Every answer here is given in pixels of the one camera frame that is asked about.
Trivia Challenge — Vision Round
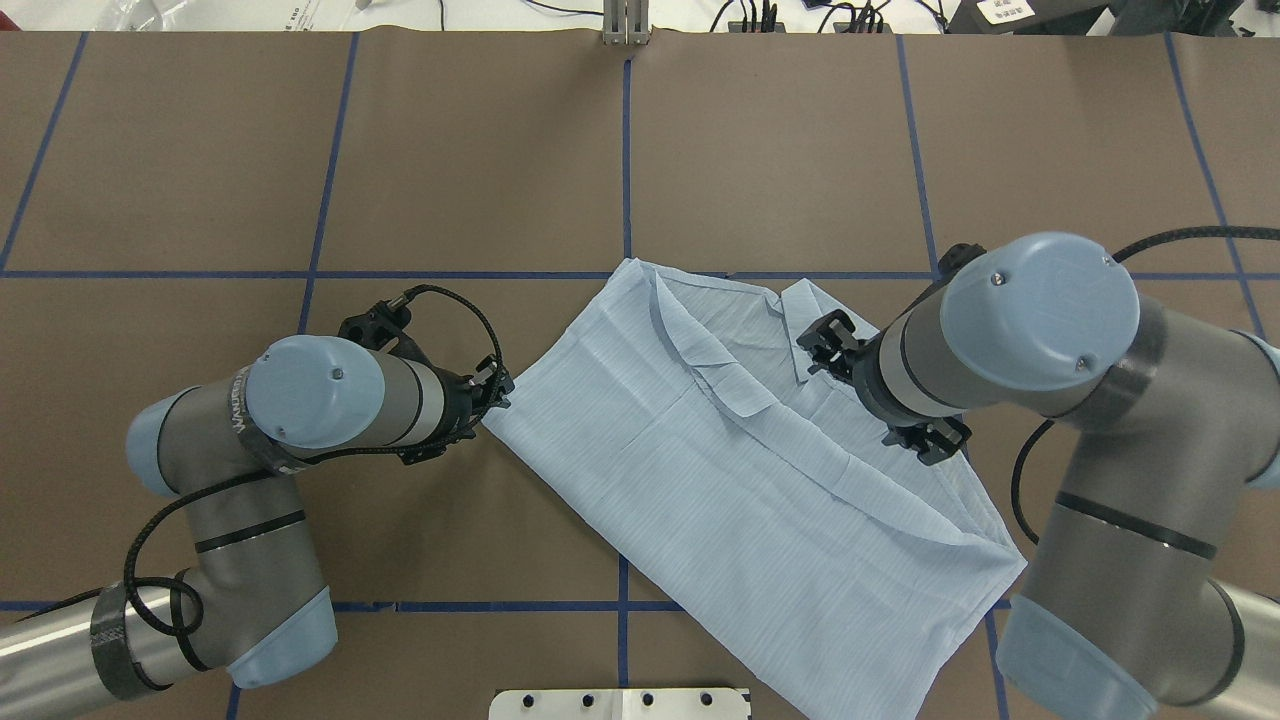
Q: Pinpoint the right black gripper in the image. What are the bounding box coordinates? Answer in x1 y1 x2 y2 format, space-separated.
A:
796 310 972 468

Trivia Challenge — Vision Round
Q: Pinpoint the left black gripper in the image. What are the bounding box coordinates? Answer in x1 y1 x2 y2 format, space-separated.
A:
399 363 515 466

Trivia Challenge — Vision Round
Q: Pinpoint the light blue button shirt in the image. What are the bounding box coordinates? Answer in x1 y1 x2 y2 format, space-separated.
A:
485 259 1027 719

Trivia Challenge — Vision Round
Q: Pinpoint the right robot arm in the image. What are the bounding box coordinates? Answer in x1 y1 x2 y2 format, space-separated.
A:
797 225 1279 719

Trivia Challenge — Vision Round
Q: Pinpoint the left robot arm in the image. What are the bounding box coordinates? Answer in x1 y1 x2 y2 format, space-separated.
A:
3 334 512 719

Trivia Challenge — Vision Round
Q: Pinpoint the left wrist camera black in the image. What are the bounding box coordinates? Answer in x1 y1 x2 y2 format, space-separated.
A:
335 288 428 363

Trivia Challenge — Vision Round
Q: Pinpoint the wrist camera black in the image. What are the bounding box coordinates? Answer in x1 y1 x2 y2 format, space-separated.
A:
938 243 987 279
335 288 428 363

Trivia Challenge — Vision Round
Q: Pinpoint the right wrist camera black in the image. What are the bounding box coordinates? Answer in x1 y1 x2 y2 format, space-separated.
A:
938 243 987 279

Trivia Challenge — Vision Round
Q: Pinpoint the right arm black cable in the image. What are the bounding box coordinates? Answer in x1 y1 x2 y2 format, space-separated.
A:
1009 225 1280 546

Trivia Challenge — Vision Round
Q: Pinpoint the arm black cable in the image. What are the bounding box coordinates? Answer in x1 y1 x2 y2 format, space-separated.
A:
1009 225 1280 546
122 284 506 641

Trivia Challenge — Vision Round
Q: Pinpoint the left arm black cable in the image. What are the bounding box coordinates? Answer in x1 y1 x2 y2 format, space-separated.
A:
122 284 506 641

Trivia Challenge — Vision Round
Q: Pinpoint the aluminium frame post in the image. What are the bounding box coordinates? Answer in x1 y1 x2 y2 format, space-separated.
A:
602 0 652 47

